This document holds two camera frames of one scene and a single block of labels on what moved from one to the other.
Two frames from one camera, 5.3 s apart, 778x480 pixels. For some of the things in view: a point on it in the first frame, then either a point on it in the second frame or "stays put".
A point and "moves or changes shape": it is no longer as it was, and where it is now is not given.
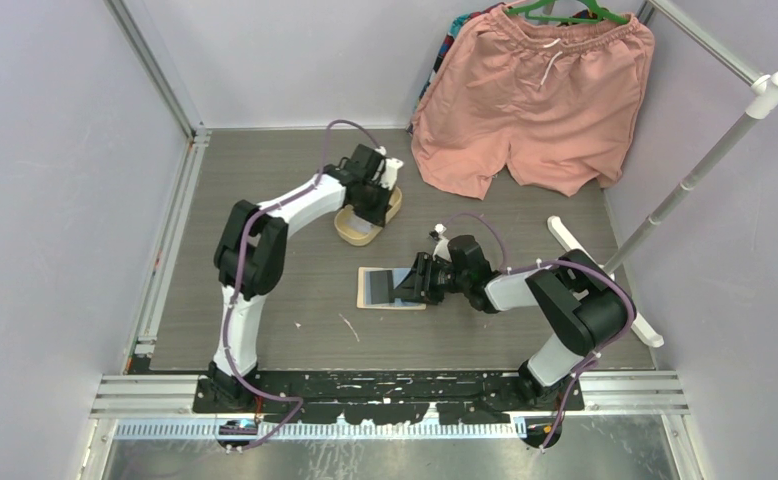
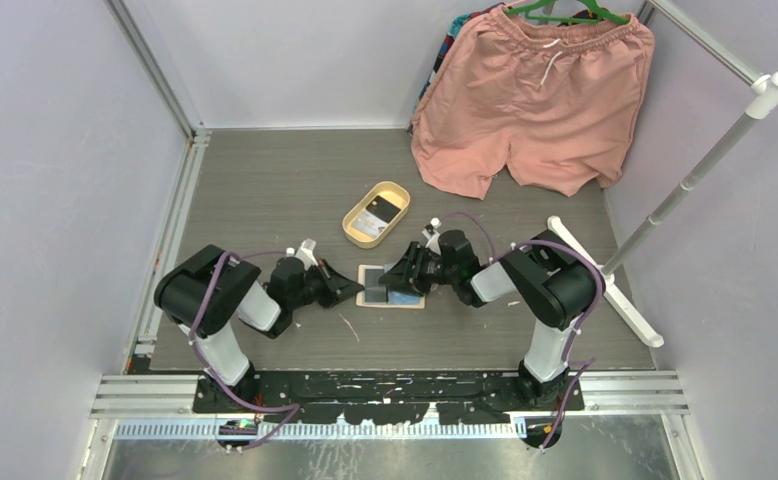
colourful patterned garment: [456, 23] stays put
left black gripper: [377, 216] to [333, 281]
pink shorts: [556, 101] stays put
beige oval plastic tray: [356, 230] moves or changes shape
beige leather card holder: [376, 288] stays put
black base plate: [390, 397] stays put
